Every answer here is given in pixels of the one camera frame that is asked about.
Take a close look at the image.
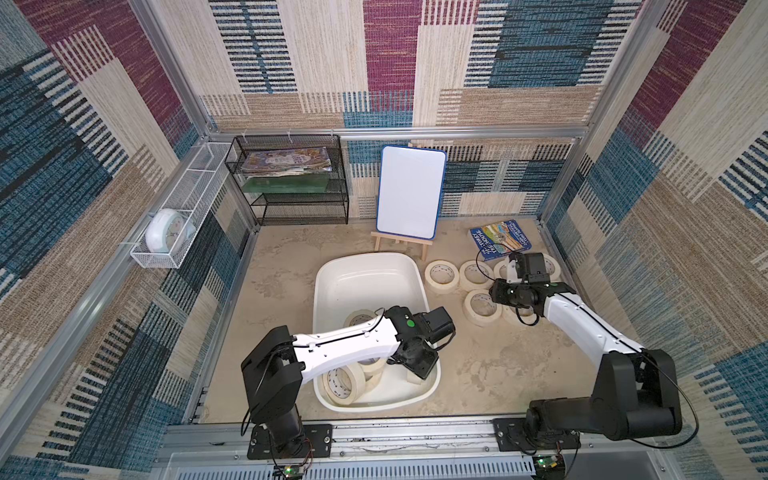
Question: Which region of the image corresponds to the masking tape roll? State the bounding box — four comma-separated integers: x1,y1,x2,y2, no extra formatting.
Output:
424,260,460,295
459,260,495,291
493,259,510,280
543,253,562,281

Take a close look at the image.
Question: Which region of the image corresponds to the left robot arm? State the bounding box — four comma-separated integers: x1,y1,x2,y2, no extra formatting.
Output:
241,306,456,460

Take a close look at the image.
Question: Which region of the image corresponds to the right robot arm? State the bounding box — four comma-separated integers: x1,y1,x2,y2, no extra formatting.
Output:
489,251,687,444

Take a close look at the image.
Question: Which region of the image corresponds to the white plastic storage box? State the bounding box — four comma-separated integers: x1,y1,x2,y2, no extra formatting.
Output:
312,252,442,414

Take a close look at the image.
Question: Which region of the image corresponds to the blue storey book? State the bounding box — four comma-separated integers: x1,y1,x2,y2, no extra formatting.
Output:
468,220,532,261

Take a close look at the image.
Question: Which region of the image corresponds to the small wooden easel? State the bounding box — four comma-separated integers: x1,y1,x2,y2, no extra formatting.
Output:
371,231,433,261

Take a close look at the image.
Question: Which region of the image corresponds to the green book on shelf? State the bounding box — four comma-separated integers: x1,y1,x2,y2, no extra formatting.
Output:
241,174,330,194

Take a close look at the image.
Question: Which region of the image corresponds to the colourful book on shelf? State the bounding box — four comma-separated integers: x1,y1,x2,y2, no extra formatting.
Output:
239,147,332,177

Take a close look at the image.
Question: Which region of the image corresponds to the white round alarm clock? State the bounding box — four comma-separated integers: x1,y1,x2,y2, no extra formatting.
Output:
145,208,196,254

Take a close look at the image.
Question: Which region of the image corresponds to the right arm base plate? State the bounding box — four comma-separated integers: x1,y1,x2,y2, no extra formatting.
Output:
491,417,581,455

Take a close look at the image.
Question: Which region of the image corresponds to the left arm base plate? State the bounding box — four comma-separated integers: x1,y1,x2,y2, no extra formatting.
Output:
246,423,333,461

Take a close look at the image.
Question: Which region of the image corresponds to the white board blue frame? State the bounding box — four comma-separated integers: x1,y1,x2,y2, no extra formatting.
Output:
376,145,447,240

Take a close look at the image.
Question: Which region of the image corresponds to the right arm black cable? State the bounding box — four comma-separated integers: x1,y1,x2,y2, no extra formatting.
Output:
475,248,700,450

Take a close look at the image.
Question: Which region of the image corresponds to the black wire mesh shelf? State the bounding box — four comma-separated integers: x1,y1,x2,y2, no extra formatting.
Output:
225,134,350,227

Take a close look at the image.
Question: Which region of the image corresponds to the white wire wall basket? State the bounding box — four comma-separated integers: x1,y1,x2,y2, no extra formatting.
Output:
130,142,230,269

